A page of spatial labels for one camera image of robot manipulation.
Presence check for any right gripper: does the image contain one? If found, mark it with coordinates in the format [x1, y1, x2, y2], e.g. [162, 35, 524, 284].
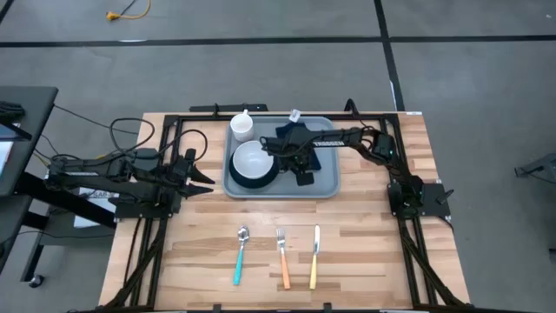
[260, 135, 315, 188]

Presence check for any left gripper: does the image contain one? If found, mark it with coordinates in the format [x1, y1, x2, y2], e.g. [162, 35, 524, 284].
[167, 148, 216, 200]

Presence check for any navy cloth napkin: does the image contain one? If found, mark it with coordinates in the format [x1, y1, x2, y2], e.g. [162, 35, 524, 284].
[275, 109, 322, 173]

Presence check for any dark round plate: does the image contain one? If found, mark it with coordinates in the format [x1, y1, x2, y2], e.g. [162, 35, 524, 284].
[228, 145, 280, 190]

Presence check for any white ribbed ceramic bowl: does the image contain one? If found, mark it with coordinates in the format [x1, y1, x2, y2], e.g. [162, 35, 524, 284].
[232, 140, 275, 179]

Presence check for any white ceramic mug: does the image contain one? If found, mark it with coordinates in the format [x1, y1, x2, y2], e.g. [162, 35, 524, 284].
[228, 109, 255, 143]

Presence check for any fork with orange handle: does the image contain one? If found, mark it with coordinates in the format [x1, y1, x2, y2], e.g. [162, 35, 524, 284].
[275, 227, 292, 290]

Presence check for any spoon with teal handle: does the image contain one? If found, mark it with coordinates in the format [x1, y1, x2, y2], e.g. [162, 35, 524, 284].
[233, 224, 251, 287]

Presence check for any grey plastic tray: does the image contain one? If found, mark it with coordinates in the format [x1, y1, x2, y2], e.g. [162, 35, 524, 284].
[222, 115, 341, 200]

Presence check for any white box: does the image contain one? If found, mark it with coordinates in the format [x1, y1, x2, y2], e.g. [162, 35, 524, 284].
[72, 186, 121, 230]

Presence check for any black desk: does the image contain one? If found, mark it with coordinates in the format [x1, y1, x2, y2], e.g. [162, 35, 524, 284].
[0, 85, 117, 283]

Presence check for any black item on desk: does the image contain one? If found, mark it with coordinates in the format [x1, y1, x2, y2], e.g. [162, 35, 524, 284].
[0, 100, 26, 125]

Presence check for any black stand leg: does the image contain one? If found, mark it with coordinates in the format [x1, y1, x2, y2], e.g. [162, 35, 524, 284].
[514, 151, 556, 179]

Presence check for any black aluminium table frame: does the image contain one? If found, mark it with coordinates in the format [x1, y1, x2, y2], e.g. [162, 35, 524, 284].
[98, 102, 474, 313]

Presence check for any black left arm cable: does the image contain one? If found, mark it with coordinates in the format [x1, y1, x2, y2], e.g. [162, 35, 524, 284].
[108, 117, 209, 175]

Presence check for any knife with yellow handle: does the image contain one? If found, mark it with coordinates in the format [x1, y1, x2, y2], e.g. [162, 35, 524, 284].
[308, 223, 321, 290]

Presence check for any yellow extension cable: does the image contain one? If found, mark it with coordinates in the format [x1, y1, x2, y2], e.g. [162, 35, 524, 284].
[105, 0, 152, 22]

